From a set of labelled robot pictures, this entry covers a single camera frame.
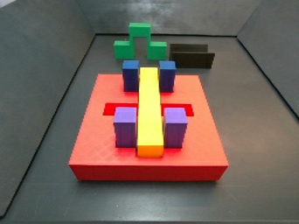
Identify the green arch-shaped block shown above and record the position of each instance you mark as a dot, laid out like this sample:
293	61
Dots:
124	47

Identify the red base board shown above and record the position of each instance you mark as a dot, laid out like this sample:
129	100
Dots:
97	160

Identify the left purple block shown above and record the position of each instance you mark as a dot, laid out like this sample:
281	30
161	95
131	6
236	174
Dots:
124	124

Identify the purple block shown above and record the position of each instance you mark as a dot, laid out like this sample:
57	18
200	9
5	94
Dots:
124	124
173	127

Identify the right purple block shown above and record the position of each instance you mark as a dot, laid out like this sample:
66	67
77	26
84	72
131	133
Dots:
173	127

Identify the yellow long bar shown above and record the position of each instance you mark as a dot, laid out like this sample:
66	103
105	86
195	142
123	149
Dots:
149	142

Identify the right blue block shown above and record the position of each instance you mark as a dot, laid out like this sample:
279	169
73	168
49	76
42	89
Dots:
167	70

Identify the blue block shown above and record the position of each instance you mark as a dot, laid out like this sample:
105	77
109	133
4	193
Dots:
131	75
167	70

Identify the left blue block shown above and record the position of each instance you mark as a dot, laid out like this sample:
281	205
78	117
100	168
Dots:
131	75

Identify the black angle bracket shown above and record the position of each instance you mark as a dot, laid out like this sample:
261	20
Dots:
191	56

